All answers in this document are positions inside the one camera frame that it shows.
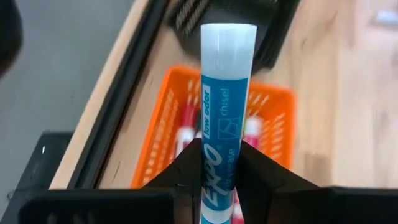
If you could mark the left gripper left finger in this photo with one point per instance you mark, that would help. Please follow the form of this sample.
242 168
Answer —
186 174

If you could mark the teal Expo marker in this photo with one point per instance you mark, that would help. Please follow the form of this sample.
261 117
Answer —
228 93

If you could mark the maroon Expo marker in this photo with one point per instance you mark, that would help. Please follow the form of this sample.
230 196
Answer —
186 137

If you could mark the orange plastic basket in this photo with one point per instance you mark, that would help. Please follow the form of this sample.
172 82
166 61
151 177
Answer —
155 140

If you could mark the black plastic basket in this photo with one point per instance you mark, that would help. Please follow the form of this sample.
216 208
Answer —
273 31

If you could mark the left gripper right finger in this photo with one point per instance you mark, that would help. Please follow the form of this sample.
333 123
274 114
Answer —
258 174

